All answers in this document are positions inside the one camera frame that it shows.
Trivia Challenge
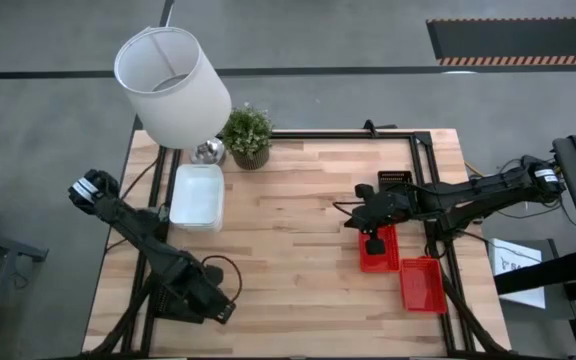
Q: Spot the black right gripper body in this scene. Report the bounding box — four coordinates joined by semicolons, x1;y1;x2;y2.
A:
344;182;418;235

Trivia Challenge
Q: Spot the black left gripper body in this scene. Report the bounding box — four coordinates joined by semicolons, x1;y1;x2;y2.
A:
164;251;225;315

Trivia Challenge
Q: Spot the red plastic basket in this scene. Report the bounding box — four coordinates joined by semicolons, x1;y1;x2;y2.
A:
357;224;401;274
399;256;449;315

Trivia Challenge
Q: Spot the white plastic basket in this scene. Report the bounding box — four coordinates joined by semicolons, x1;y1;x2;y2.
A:
171;220;225;229
169;163;226;226

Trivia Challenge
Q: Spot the black table clamp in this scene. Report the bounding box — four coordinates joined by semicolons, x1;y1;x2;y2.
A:
361;119;399;138

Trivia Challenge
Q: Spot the chrome lamp base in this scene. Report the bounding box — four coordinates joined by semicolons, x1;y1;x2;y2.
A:
189;137;228;167

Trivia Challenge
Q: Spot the white paper sign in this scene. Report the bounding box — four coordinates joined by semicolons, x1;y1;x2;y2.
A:
487;237;548;311

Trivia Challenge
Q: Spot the green potted plant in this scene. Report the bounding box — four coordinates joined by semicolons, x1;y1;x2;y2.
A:
220;102;275;172

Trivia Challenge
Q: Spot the white lamp shade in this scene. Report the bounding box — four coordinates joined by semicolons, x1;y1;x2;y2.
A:
113;25;233;151

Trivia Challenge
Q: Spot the black hazard-striped floor mat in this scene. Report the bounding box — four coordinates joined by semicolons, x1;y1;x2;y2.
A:
425;16;576;68

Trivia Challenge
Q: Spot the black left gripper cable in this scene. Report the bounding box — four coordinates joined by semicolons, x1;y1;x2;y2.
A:
199;254;244;304

